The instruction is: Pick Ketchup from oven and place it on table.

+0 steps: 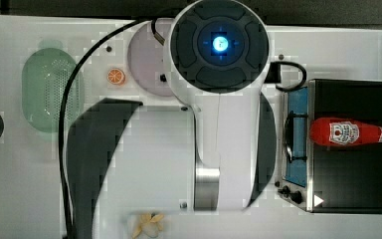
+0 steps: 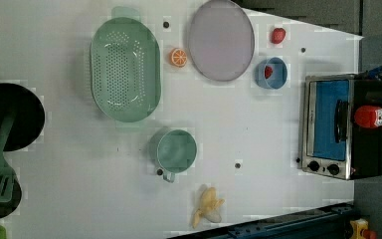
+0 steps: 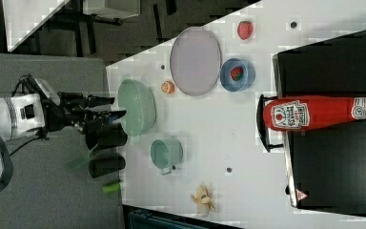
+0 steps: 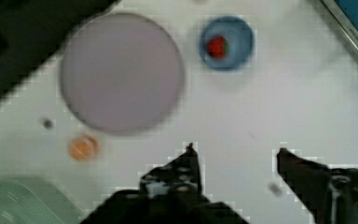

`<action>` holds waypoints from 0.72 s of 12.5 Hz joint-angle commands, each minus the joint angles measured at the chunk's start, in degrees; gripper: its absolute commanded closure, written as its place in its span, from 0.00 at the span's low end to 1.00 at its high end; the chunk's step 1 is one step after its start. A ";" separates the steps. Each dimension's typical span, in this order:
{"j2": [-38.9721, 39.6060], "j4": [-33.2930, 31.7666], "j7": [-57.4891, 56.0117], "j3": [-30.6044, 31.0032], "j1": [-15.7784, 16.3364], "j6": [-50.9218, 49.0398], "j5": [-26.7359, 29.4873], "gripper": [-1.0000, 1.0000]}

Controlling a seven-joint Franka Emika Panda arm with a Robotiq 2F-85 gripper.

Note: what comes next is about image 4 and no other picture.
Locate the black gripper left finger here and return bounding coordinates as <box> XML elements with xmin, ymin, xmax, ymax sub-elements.
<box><xmin>80</xmin><ymin>145</ymin><xmax>249</xmax><ymax>224</ymax></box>

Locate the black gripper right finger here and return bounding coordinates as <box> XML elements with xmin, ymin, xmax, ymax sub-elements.
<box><xmin>277</xmin><ymin>148</ymin><xmax>358</xmax><ymax>224</ymax></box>

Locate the orange slice toy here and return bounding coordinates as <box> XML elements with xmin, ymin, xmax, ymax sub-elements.
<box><xmin>68</xmin><ymin>134</ymin><xmax>100</xmax><ymax>161</ymax></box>

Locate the lilac round plate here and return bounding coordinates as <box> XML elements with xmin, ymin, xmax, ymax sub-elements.
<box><xmin>60</xmin><ymin>13</ymin><xmax>185</xmax><ymax>135</ymax></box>

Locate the green colander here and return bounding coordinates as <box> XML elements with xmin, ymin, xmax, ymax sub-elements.
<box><xmin>0</xmin><ymin>178</ymin><xmax>83</xmax><ymax>224</ymax></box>

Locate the red strawberry in bowl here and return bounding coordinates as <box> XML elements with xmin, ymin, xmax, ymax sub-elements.
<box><xmin>206</xmin><ymin>35</ymin><xmax>227</xmax><ymax>60</ymax></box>

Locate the blue bowl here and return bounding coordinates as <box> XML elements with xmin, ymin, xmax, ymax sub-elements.
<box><xmin>198</xmin><ymin>16</ymin><xmax>255</xmax><ymax>71</ymax></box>

